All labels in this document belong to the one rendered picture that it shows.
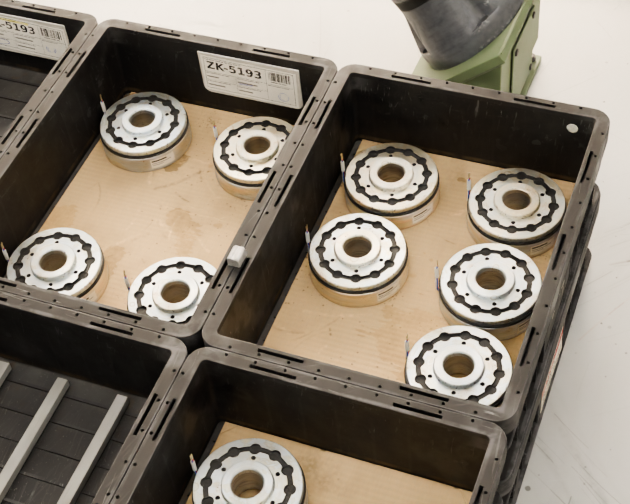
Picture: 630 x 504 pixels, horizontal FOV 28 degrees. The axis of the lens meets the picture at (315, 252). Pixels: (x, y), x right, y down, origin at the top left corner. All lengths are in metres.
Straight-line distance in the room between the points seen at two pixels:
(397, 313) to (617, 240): 0.35
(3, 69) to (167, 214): 0.35
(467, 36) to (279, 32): 0.36
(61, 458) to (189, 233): 0.30
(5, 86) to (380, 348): 0.62
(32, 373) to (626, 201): 0.73
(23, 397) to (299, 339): 0.28
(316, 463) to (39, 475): 0.27
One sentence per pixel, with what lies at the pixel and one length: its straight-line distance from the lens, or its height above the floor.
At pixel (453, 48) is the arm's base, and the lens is 1.55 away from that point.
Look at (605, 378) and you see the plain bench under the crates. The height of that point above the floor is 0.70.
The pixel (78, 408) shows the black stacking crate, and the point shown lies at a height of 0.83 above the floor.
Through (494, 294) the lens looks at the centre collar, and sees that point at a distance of 1.25.
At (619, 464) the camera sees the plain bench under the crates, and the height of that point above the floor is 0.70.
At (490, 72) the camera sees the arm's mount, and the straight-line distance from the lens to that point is 1.53.
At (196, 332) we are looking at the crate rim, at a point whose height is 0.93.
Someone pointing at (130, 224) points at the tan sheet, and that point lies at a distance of 1.41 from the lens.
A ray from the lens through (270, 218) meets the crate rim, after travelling 1.25.
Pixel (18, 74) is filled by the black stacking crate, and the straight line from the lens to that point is 1.63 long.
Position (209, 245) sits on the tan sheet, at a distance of 1.37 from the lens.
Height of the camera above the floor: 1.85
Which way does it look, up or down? 50 degrees down
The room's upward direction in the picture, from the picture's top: 8 degrees counter-clockwise
